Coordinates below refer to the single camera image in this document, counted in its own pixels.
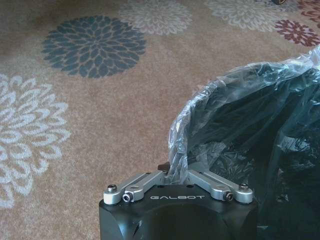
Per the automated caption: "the clear plastic bin liner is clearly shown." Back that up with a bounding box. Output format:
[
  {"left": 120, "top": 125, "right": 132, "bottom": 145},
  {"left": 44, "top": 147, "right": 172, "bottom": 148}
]
[{"left": 166, "top": 44, "right": 320, "bottom": 240}]

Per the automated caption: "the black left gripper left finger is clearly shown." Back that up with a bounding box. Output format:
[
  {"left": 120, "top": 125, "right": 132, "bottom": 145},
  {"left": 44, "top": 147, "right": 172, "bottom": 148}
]
[{"left": 102, "top": 162, "right": 171, "bottom": 205}]

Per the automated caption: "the floral patterned carpet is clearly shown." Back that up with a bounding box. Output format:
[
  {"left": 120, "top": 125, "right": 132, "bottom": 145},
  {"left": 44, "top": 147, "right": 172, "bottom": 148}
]
[{"left": 0, "top": 0, "right": 320, "bottom": 240}]

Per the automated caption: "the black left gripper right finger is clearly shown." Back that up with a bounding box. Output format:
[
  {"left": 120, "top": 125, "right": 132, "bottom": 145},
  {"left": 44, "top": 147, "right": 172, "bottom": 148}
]
[{"left": 185, "top": 169, "right": 254, "bottom": 204}]

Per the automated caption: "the black trash bin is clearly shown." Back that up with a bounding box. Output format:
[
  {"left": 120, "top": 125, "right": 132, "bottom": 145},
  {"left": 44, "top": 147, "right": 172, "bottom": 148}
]
[{"left": 187, "top": 65, "right": 320, "bottom": 240}]

